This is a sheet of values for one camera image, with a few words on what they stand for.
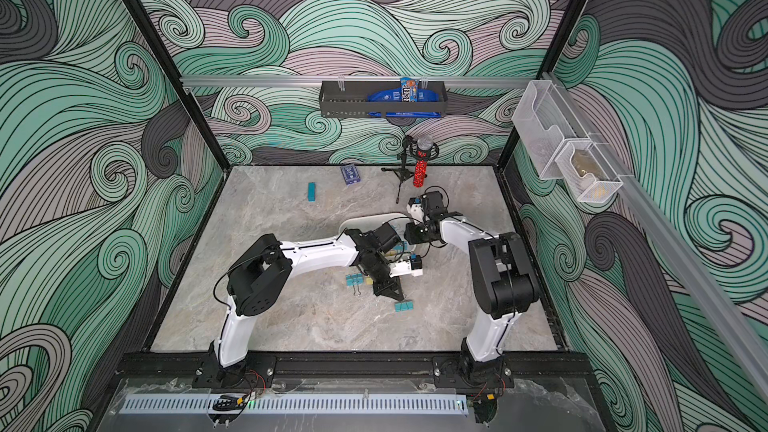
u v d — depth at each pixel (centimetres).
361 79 92
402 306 83
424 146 90
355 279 87
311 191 114
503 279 49
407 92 90
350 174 117
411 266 76
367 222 96
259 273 54
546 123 77
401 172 111
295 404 70
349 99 95
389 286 74
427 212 78
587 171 66
